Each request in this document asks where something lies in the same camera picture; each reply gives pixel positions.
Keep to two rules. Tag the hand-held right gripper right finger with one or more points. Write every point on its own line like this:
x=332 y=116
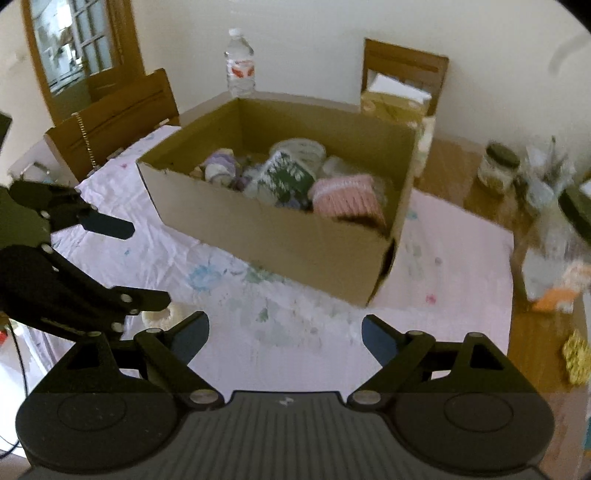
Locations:
x=381 y=339

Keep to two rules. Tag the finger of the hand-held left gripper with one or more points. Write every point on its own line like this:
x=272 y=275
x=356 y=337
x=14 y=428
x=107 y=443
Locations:
x=51 y=290
x=108 y=225

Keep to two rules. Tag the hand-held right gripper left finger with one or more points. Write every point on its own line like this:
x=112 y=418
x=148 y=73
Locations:
x=189 y=339

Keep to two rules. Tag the cardboard box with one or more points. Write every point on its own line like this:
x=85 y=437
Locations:
x=277 y=249

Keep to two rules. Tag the pink knitted sock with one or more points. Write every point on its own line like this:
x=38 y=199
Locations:
x=346 y=203

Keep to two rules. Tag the white labelled bottle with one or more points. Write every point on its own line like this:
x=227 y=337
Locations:
x=281 y=180

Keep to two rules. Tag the brown wooden desktop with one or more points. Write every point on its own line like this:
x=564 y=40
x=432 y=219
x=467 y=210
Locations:
x=531 y=350

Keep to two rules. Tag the cream ribbed round object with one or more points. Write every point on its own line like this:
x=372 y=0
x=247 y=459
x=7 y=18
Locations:
x=159 y=317

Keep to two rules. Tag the floral pink tablecloth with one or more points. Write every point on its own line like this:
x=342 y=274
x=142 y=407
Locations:
x=438 y=258

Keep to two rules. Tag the wooden glass door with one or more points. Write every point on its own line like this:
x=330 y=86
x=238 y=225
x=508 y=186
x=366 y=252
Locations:
x=87 y=41

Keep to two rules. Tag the large dark-lidded plastic jar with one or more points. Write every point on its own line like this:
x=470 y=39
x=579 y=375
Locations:
x=549 y=258

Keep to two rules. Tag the gold openwork coaster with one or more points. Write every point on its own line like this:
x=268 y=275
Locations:
x=579 y=357

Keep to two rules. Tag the clear plastic water bottle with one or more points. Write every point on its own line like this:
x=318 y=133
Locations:
x=240 y=69

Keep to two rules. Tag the small dark-lidded glass jar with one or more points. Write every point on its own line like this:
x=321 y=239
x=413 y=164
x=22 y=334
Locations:
x=497 y=170

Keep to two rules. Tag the pen holder with pens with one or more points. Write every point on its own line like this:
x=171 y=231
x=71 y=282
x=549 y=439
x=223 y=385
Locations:
x=547 y=180

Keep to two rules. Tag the tan tissue box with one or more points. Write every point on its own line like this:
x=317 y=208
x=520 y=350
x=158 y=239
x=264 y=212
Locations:
x=392 y=106

